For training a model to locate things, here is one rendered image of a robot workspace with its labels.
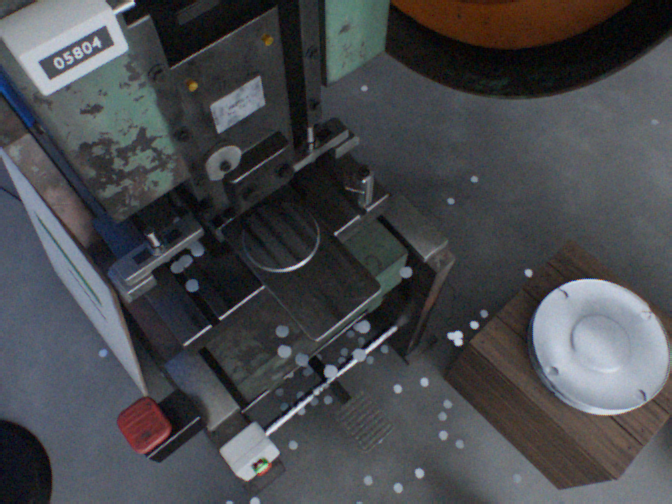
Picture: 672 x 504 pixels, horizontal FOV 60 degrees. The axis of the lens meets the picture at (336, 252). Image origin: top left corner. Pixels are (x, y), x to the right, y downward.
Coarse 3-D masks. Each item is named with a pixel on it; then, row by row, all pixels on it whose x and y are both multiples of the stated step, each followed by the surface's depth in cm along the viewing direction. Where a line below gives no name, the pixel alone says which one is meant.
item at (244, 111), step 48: (144, 0) 61; (192, 0) 61; (240, 0) 63; (192, 48) 60; (240, 48) 63; (192, 96) 64; (240, 96) 69; (240, 144) 76; (288, 144) 79; (240, 192) 79
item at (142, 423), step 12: (132, 408) 85; (144, 408) 85; (156, 408) 85; (120, 420) 84; (132, 420) 84; (144, 420) 84; (156, 420) 84; (168, 420) 85; (132, 432) 83; (144, 432) 83; (156, 432) 83; (168, 432) 84; (132, 444) 83; (144, 444) 83; (156, 444) 84
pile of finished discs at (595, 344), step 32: (576, 288) 132; (608, 288) 132; (544, 320) 129; (576, 320) 128; (608, 320) 128; (640, 320) 128; (544, 352) 126; (576, 352) 125; (608, 352) 125; (640, 352) 125; (576, 384) 123; (608, 384) 123; (640, 384) 122
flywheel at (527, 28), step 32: (416, 0) 85; (448, 0) 80; (480, 0) 76; (512, 0) 71; (544, 0) 67; (576, 0) 64; (608, 0) 61; (448, 32) 84; (480, 32) 79; (512, 32) 74; (544, 32) 70; (576, 32) 66
